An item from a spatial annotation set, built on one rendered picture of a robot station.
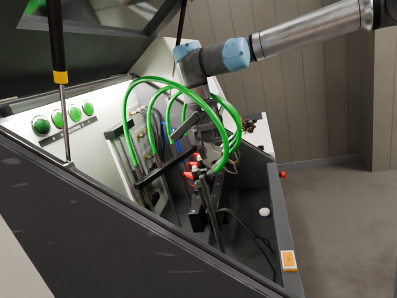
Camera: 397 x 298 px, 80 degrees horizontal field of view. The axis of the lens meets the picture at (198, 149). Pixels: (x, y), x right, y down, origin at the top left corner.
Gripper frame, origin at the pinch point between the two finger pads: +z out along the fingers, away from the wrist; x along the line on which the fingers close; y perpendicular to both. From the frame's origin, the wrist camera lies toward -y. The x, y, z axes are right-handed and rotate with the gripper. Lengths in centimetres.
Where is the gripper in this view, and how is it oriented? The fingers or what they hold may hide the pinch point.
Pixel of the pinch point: (207, 164)
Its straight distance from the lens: 74.7
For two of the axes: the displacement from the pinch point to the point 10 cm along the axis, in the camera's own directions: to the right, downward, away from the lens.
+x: 2.0, -3.9, 9.0
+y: 9.5, -1.5, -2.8
